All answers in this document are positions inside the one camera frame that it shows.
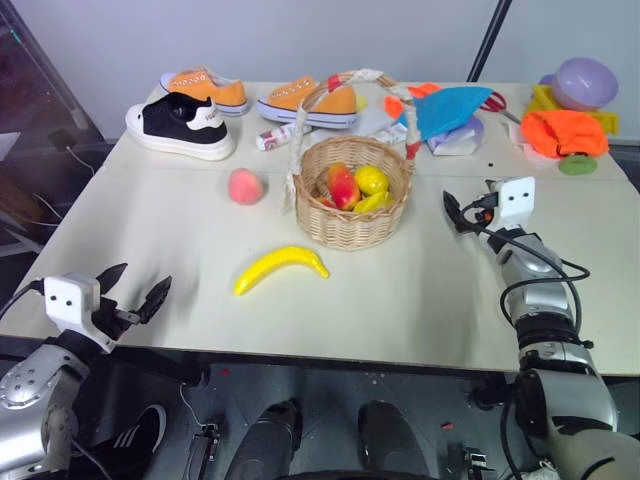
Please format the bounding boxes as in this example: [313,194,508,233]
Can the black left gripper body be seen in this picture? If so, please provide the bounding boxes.
[91,294,142,346]

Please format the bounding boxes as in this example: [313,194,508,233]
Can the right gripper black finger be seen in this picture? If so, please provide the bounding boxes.
[449,213,485,238]
[442,189,467,224]

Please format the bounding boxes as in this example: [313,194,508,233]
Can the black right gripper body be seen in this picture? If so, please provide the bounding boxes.
[472,191,502,227]

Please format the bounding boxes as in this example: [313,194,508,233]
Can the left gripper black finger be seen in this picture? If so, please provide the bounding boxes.
[96,262,129,302]
[134,274,174,325]

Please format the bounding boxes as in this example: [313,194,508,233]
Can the white wrapped package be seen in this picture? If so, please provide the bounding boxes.
[426,116,486,158]

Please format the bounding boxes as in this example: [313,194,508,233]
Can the yellow lemon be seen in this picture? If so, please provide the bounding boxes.
[354,165,391,196]

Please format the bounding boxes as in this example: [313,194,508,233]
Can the crumpled printed wrapper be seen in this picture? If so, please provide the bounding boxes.
[380,121,410,145]

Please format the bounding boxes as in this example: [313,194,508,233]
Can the blue felt cloth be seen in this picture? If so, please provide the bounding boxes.
[411,85,496,144]

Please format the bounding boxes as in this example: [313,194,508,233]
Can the green round toy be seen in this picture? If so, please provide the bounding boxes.
[558,154,599,177]

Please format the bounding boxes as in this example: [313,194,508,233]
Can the orange cloth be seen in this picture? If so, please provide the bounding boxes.
[520,109,611,161]

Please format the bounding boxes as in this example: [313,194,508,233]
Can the red yellow mango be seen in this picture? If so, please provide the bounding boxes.
[325,161,363,212]

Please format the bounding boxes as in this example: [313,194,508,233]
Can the orange red fabric piece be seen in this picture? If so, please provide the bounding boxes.
[383,81,444,120]

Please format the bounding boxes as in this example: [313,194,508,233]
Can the black shoe white stripes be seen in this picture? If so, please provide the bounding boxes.
[92,403,169,469]

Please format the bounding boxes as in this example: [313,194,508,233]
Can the yellow banana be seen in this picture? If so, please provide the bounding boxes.
[233,245,332,297]

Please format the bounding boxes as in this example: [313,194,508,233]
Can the pink peach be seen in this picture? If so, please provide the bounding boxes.
[227,167,265,205]

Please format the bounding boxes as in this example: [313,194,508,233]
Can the black and white sneaker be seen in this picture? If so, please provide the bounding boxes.
[124,91,237,162]

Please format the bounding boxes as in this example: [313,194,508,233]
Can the purple plastic bowl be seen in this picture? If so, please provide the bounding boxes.
[551,56,620,113]

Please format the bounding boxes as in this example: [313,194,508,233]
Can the orange canvas sneaker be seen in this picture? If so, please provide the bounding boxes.
[158,64,251,118]
[255,74,363,131]

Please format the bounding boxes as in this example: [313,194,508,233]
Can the black tripod legs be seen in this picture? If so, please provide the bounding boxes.
[466,0,517,84]

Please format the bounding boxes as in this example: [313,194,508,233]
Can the dark rounded robot foot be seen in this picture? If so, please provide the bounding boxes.
[356,399,429,480]
[238,398,304,480]

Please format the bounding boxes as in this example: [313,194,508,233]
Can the rolled printed packet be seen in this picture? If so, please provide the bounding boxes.
[255,124,302,152]

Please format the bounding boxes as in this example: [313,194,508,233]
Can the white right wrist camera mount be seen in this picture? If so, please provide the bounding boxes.
[485,175,537,232]

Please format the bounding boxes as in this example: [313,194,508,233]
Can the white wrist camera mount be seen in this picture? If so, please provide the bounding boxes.
[485,175,537,232]
[42,272,115,354]

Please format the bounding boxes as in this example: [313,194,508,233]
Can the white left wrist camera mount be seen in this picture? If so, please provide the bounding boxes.
[42,272,115,354]

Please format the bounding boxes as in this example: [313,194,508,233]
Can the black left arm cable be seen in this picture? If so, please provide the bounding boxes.
[0,279,47,322]

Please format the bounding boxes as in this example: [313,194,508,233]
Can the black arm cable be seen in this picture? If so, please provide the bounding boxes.
[459,195,594,349]
[0,279,47,322]

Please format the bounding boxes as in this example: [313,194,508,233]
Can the wicker basket with handle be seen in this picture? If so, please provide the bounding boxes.
[280,66,419,252]

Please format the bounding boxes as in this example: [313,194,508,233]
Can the red handled scissors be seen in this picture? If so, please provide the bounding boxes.
[478,90,524,125]

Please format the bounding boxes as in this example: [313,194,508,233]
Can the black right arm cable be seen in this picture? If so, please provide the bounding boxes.
[459,195,594,349]

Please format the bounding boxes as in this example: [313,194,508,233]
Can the black charger with white cable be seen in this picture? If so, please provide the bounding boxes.
[29,128,96,226]

